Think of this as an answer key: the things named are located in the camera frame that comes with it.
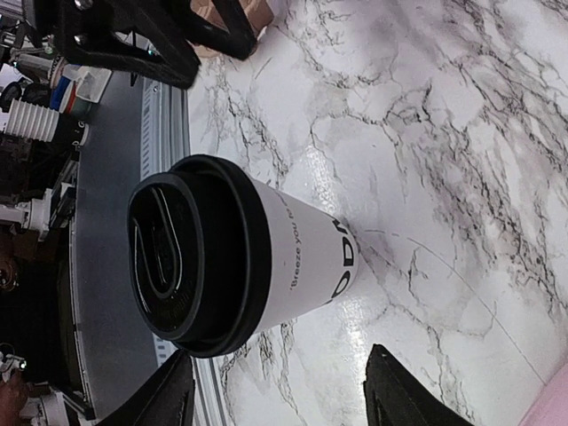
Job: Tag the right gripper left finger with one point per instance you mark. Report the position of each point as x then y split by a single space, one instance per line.
166 398

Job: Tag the pink plate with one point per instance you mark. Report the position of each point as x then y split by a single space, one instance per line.
550 408

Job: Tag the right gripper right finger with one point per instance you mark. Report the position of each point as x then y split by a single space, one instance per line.
395 397

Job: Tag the aluminium front rail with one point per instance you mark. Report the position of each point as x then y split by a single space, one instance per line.
165 141

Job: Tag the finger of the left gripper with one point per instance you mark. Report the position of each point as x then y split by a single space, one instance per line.
224 29
139 37

